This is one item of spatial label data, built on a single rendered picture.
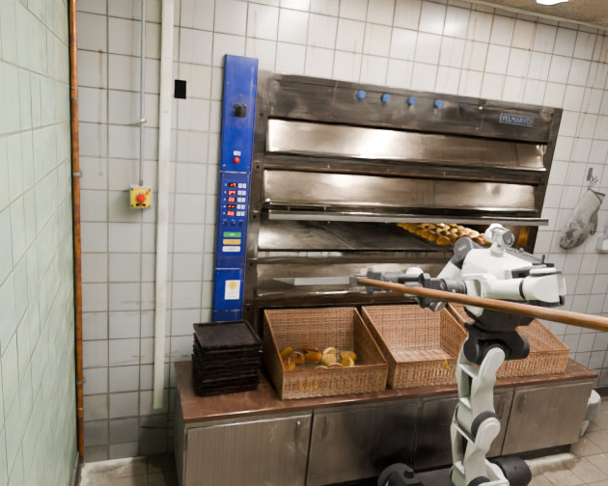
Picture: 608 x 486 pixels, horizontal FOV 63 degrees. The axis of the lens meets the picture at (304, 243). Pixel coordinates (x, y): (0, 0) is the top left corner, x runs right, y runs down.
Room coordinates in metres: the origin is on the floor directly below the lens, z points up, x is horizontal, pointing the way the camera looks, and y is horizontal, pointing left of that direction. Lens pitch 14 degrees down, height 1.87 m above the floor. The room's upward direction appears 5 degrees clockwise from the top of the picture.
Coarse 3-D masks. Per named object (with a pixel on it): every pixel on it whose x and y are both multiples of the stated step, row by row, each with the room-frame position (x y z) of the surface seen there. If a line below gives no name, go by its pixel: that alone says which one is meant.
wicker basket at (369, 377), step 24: (264, 312) 2.52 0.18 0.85; (288, 312) 2.58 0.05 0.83; (312, 312) 2.62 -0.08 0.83; (336, 312) 2.67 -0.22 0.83; (264, 336) 2.49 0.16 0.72; (288, 336) 2.54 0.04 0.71; (312, 336) 2.59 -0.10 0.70; (336, 336) 2.63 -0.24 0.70; (360, 336) 2.59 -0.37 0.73; (264, 360) 2.45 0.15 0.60; (336, 360) 2.55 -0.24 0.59; (360, 360) 2.56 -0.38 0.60; (384, 360) 2.30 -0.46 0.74; (336, 384) 2.19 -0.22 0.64; (360, 384) 2.23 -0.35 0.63; (384, 384) 2.27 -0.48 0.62
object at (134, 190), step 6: (132, 186) 2.27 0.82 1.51; (138, 186) 2.29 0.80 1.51; (144, 186) 2.30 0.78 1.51; (150, 186) 2.32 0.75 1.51; (132, 192) 2.26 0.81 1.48; (138, 192) 2.27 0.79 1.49; (144, 192) 2.28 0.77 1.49; (150, 192) 2.29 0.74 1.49; (132, 198) 2.26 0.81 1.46; (150, 198) 2.29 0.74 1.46; (132, 204) 2.26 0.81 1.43; (138, 204) 2.27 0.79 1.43; (144, 204) 2.28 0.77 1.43; (150, 204) 2.29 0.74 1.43
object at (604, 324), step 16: (384, 288) 1.84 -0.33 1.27; (400, 288) 1.73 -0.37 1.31; (416, 288) 1.64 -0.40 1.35; (464, 304) 1.40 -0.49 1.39; (480, 304) 1.33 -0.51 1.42; (496, 304) 1.27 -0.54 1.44; (512, 304) 1.22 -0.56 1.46; (560, 320) 1.08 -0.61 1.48; (576, 320) 1.03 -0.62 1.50; (592, 320) 1.00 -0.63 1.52
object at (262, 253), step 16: (272, 256) 2.57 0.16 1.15; (288, 256) 2.60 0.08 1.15; (304, 256) 2.64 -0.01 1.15; (320, 256) 2.67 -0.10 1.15; (336, 256) 2.70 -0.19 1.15; (352, 256) 2.74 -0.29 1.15; (368, 256) 2.77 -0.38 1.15; (384, 256) 2.81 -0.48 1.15; (400, 256) 2.84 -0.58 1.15; (416, 256) 2.88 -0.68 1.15; (432, 256) 2.92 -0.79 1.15; (448, 256) 2.96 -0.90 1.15
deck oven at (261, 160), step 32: (256, 128) 2.53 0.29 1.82; (256, 160) 2.53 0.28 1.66; (288, 160) 2.59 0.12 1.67; (320, 160) 2.65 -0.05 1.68; (352, 160) 2.71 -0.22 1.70; (544, 160) 3.17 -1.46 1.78; (256, 192) 2.54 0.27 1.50; (544, 192) 3.18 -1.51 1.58; (256, 224) 2.54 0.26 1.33; (256, 256) 2.55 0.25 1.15
